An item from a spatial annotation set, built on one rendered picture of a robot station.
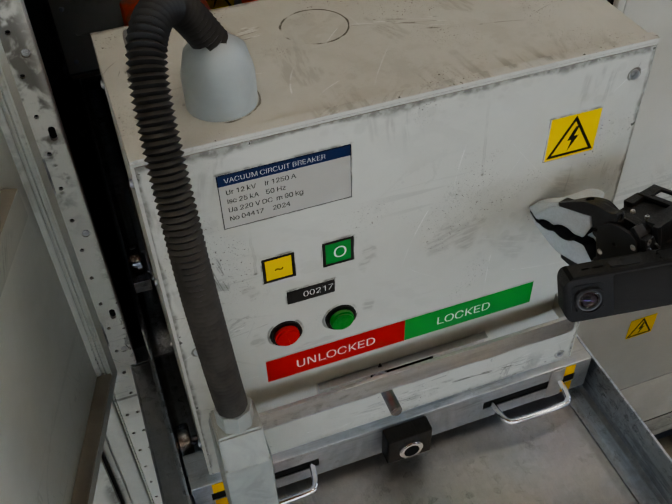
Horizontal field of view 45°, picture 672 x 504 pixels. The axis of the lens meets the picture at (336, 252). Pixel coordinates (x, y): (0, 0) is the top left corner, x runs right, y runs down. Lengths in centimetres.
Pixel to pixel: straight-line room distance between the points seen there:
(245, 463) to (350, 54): 40
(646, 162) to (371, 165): 70
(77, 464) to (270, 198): 56
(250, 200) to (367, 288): 19
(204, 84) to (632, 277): 39
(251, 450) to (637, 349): 112
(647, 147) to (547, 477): 53
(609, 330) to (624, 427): 53
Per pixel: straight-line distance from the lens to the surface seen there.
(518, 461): 111
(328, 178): 72
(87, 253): 106
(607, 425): 116
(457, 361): 93
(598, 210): 78
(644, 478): 113
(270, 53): 77
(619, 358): 176
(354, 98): 71
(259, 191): 70
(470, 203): 82
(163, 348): 123
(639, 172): 136
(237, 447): 79
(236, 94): 68
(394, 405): 93
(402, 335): 92
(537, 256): 93
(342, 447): 103
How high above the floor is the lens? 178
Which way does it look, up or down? 45 degrees down
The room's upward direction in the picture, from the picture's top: 2 degrees counter-clockwise
